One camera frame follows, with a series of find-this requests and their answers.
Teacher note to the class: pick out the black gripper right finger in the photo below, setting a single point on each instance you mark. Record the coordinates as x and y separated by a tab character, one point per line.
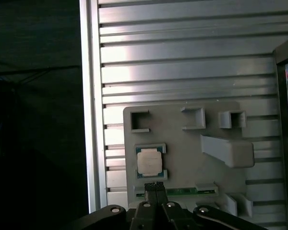
172	218

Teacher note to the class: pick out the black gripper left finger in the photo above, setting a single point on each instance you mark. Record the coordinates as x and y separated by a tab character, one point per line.
144	218

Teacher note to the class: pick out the silver green CPU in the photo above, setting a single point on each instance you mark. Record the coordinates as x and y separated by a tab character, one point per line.
149	163

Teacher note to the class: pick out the green RAM stick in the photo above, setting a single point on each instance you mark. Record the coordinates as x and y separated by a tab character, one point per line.
182	191

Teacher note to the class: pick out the grey parts rack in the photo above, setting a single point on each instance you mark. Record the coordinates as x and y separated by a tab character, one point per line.
187	155

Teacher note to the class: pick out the black PC case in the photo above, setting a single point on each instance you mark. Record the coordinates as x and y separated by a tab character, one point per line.
281	119

